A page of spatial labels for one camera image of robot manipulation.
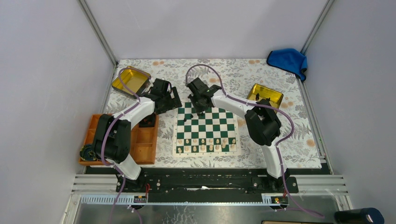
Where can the blue cloth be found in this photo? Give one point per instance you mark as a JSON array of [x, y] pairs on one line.
[[289, 60]]

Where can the wooden compartment tray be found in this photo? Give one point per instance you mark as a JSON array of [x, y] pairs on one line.
[[143, 141]]

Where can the black tape roll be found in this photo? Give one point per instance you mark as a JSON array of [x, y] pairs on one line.
[[87, 153]]

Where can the dark cylinder bottle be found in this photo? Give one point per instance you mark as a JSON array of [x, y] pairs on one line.
[[359, 216]]

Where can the gold tin left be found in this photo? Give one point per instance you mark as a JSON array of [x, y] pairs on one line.
[[131, 79]]

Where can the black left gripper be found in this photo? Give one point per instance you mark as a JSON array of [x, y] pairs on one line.
[[173, 102]]

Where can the gold tin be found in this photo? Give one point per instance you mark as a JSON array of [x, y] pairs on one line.
[[131, 79], [259, 92]]

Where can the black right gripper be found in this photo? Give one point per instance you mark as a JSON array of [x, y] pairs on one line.
[[198, 109]]

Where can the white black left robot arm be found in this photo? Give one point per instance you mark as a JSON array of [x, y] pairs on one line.
[[112, 139]]

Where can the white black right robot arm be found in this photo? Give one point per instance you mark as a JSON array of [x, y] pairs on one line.
[[262, 122]]

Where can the gold tin right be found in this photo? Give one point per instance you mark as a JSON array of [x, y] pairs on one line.
[[259, 92]]

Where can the green white chess board mat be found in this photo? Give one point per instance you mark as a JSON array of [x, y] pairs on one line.
[[214, 134]]

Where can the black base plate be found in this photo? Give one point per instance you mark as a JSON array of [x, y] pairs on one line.
[[251, 180]]

